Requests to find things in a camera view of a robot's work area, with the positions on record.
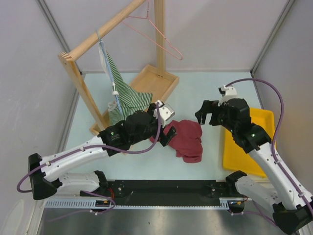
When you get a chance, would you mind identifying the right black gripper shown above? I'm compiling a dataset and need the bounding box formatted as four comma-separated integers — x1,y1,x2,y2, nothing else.
194,99,237,133

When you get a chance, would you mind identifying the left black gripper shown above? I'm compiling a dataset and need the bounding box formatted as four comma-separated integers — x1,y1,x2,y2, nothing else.
130,103,176,146

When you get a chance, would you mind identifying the red tank top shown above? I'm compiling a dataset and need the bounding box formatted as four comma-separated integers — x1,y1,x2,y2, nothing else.
164,120,203,164

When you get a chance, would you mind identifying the pink wire hanger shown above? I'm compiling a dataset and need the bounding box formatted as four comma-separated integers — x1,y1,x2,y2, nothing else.
122,0,183,61

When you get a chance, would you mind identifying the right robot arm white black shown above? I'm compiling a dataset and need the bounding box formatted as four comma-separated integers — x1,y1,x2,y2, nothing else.
195,98,313,235

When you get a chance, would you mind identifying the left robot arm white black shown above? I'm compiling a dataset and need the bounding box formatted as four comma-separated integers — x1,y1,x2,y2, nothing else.
28,101,176,200

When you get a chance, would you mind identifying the blue hanger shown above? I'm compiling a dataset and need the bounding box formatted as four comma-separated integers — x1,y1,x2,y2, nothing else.
96,30,123,114

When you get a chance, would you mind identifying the green striped garment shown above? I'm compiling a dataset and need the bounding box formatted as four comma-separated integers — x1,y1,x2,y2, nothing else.
106,51,153,125

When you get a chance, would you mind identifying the yellow plastic tray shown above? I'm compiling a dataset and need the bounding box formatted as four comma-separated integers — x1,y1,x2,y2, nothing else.
222,107,277,179

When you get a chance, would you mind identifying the wooden clothes rack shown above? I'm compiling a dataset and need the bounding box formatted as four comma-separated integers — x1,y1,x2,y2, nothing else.
58,0,179,135

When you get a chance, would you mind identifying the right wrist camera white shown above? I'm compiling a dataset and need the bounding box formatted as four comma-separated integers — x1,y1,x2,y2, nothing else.
218,85,238,106

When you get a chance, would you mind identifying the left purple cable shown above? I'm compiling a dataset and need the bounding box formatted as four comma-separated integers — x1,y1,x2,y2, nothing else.
16,102,163,194

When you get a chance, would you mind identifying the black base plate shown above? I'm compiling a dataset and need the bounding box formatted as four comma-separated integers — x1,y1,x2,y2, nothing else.
93,180,243,207

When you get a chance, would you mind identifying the white cable duct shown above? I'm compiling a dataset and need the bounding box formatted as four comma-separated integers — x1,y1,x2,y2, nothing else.
45,197,232,210

